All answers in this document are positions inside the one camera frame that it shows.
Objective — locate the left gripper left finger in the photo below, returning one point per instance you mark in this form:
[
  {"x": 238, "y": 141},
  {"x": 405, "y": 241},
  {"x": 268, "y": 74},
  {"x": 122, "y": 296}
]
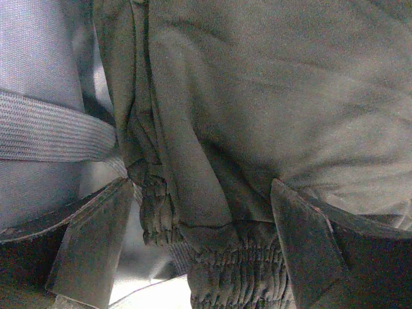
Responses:
[{"x": 67, "y": 258}]

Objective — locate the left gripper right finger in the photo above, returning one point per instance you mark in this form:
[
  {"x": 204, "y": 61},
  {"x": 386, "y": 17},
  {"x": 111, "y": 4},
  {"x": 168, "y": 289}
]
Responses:
[{"x": 335, "y": 259}]

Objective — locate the yellow Pikachu hard suitcase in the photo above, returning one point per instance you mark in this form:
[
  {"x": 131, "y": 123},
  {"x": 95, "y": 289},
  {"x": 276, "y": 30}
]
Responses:
[{"x": 59, "y": 142}]

